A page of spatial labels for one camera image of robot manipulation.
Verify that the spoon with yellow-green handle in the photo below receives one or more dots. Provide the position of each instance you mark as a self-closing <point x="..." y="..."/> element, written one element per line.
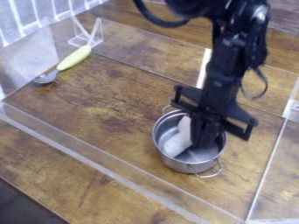
<point x="70" y="61"/>

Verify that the clear acrylic enclosure wall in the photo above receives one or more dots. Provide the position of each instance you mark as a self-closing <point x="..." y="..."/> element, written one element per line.
<point x="76" y="147"/>

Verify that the clear acrylic corner bracket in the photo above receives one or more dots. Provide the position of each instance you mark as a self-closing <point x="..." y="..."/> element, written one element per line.
<point x="86" y="38"/>

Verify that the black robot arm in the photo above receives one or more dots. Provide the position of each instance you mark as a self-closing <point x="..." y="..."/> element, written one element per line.
<point x="239" y="26"/>

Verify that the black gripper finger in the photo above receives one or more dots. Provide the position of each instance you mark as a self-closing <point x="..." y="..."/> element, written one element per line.
<point x="197" y="126"/>
<point x="212" y="129"/>

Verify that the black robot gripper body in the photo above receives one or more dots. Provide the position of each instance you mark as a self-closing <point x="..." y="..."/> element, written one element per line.
<point x="213" y="101"/>

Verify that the silver metal pot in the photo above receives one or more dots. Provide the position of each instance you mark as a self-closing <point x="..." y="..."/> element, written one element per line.
<point x="197" y="161"/>

